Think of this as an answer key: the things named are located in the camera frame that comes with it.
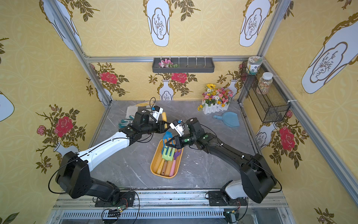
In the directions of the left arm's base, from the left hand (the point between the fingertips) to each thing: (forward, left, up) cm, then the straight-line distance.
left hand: (166, 123), depth 82 cm
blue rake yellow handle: (-9, -1, +1) cm, 9 cm away
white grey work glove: (+28, +31, -20) cm, 46 cm away
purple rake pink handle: (-12, -5, -17) cm, 22 cm away
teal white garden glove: (+16, +34, -19) cm, 42 cm away
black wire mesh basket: (+4, -61, +9) cm, 62 cm away
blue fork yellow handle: (+1, +1, +4) cm, 4 cm away
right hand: (-11, -2, -1) cm, 11 cm away
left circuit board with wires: (-41, +26, -20) cm, 52 cm away
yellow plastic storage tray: (-14, +7, -19) cm, 24 cm away
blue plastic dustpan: (+19, -49, -22) cm, 57 cm away
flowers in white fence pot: (+22, -34, -4) cm, 41 cm away
